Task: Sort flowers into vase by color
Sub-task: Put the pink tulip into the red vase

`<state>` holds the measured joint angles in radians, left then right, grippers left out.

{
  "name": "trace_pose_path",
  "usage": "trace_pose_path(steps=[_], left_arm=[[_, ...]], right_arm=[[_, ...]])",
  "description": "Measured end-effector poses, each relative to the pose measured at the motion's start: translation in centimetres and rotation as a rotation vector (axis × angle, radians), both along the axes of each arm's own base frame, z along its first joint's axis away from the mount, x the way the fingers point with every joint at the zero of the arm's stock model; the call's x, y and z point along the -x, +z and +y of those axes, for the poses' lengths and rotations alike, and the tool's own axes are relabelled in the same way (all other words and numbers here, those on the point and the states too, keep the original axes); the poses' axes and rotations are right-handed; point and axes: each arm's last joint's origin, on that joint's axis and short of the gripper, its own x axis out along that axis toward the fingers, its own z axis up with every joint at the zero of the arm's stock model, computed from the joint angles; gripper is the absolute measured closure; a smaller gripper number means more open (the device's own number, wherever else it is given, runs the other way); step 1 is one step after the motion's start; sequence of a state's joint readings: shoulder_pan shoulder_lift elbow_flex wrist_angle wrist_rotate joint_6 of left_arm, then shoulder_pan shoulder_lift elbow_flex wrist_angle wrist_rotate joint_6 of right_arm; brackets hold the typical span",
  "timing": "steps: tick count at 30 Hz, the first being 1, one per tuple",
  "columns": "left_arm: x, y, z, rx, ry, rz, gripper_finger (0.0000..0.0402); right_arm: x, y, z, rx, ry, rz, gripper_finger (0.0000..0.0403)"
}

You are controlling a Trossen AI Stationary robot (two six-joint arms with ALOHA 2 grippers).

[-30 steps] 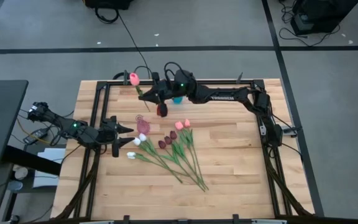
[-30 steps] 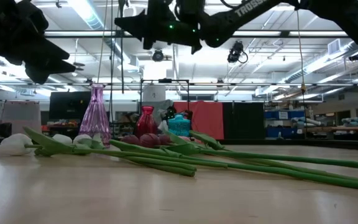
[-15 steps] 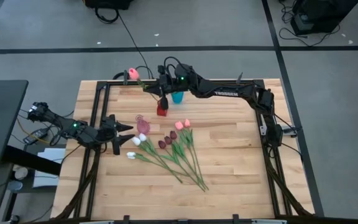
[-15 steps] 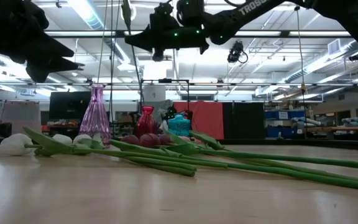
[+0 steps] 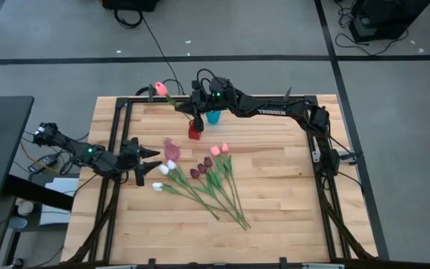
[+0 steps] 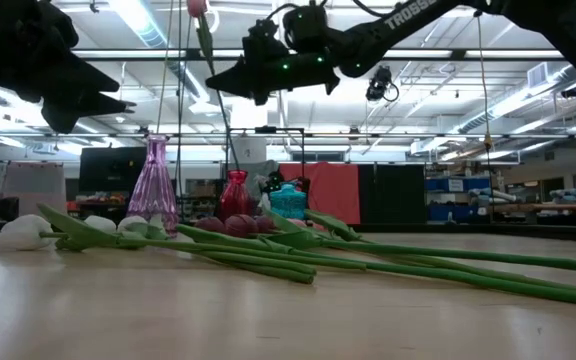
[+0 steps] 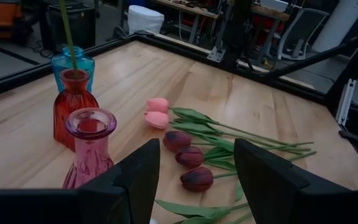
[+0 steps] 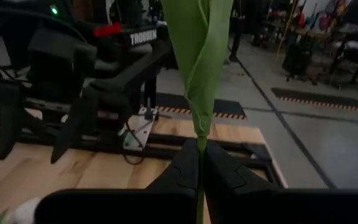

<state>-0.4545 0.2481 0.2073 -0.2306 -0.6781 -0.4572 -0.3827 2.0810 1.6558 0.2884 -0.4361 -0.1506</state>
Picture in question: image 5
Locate black desk base beam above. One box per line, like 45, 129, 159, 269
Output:
1, 174, 75, 211

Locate black floor cable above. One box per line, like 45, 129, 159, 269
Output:
113, 7, 186, 96

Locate black tangled cables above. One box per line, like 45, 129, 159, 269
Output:
334, 0, 411, 57

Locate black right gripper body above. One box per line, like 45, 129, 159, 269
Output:
184, 79, 207, 133

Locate grey connector box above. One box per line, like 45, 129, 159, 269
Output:
338, 150, 364, 164

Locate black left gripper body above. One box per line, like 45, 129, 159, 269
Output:
119, 136, 147, 187

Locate purple glass vase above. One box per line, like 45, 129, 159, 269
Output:
162, 137, 181, 162

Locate blue glass vase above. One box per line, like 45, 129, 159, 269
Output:
205, 110, 222, 126

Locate black equipment box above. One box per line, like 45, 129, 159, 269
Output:
348, 0, 430, 43

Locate green tulip stem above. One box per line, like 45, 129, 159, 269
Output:
203, 156, 248, 229

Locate black case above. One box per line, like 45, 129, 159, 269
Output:
100, 0, 162, 12

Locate white round cap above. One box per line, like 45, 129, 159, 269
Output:
16, 200, 36, 217

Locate grey round object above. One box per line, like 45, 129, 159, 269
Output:
7, 216, 28, 230

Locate white artificial tulip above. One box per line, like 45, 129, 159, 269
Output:
166, 159, 234, 222
158, 163, 222, 221
151, 182, 219, 218

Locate red glass vase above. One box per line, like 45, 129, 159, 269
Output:
187, 120, 202, 141

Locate black aluminium table frame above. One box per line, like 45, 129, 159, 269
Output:
63, 94, 380, 269

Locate white paper sheet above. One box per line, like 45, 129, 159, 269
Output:
38, 176, 80, 226

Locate black power adapter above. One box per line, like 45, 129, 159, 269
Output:
27, 154, 60, 174

